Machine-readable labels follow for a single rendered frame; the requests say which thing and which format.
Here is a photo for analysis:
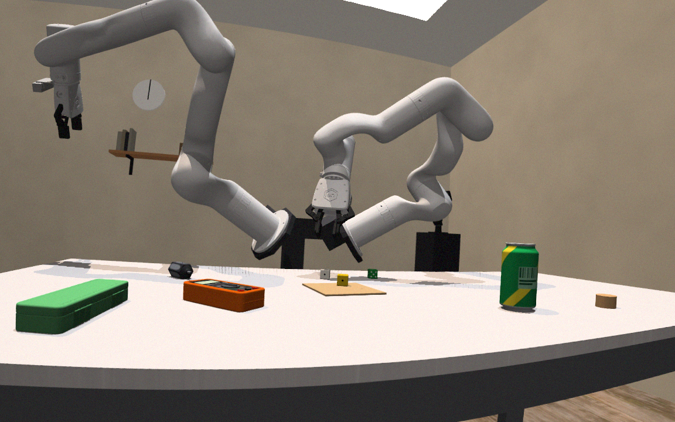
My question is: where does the yellow die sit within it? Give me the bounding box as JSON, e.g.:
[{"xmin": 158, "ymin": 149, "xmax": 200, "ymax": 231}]
[{"xmin": 337, "ymin": 274, "xmax": 349, "ymax": 286}]

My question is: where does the green pencil case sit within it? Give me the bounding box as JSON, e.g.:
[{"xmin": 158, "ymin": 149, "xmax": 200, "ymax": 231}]
[{"xmin": 15, "ymin": 279, "xmax": 128, "ymax": 334}]

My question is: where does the brown cylinder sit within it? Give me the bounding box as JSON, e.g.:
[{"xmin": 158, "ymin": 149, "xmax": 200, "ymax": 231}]
[{"xmin": 595, "ymin": 294, "xmax": 617, "ymax": 309}]

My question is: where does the tan flat mat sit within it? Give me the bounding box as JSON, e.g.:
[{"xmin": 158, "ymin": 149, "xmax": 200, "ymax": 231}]
[{"xmin": 302, "ymin": 283, "xmax": 387, "ymax": 297}]

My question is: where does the green soda can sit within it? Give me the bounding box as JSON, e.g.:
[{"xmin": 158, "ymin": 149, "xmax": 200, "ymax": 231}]
[{"xmin": 499, "ymin": 243, "xmax": 539, "ymax": 312}]

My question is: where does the orange multimeter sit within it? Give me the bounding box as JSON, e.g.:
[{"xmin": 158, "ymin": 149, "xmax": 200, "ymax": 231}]
[{"xmin": 183, "ymin": 279, "xmax": 265, "ymax": 312}]

